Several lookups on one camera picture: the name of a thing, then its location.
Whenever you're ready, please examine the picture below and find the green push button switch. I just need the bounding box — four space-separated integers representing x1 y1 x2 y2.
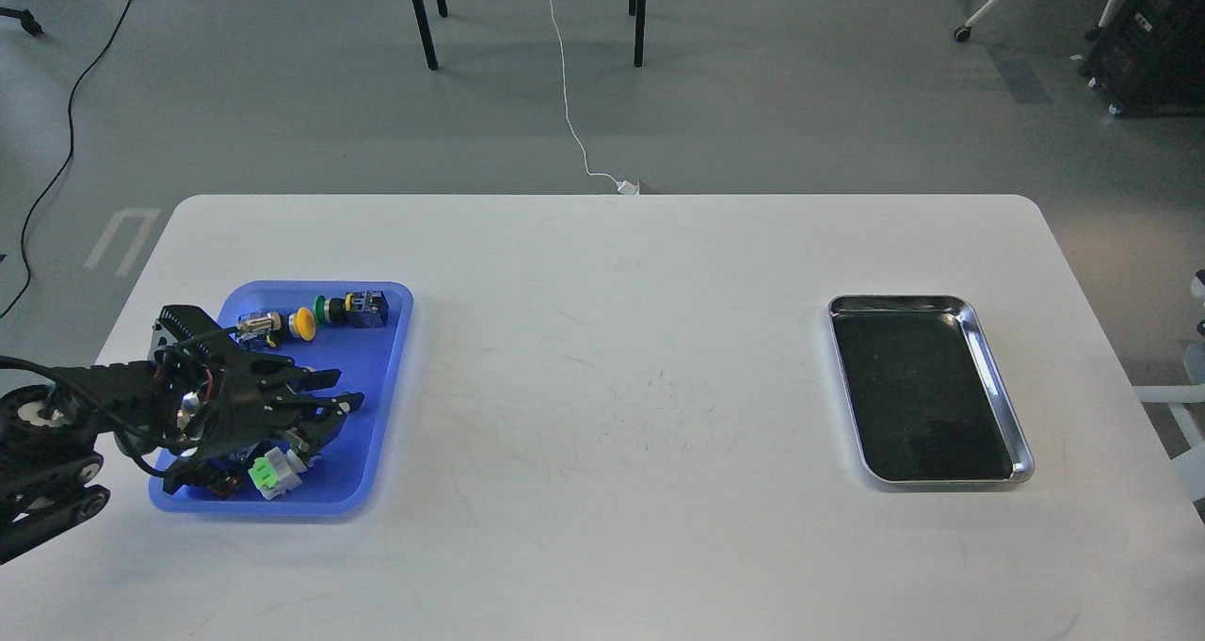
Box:
311 290 389 329

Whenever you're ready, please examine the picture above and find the white cable on floor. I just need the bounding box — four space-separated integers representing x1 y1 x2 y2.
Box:
542 0 641 195

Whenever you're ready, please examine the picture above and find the yellow push button switch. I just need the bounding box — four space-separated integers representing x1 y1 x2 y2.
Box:
235 307 317 352

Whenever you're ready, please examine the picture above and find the green white selector switch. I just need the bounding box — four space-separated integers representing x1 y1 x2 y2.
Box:
247 447 315 501

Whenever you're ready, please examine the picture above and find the blue plastic tray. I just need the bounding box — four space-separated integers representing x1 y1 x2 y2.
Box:
148 280 415 518

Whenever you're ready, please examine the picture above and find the black cable on floor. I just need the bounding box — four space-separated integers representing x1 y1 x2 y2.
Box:
0 0 415 317

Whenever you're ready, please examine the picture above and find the black table leg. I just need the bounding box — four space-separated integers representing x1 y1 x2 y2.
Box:
410 0 449 72
627 0 647 67

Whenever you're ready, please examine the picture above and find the black equipment cart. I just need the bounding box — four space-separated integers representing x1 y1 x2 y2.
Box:
1080 0 1204 118

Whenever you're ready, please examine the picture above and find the red emergency stop button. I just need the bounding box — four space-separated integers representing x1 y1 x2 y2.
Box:
161 442 268 500

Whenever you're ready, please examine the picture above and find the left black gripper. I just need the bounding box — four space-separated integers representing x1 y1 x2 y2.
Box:
165 354 365 477

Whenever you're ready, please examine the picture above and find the black table leg right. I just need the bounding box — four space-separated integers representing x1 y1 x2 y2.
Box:
627 0 647 67

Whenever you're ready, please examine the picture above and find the black table leg left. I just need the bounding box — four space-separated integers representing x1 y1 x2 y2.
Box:
410 0 449 72

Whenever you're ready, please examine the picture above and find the silver metal tray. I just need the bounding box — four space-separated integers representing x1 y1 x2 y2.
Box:
827 295 1036 492

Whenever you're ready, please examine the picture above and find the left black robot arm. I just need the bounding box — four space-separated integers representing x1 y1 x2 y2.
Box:
1 305 364 561

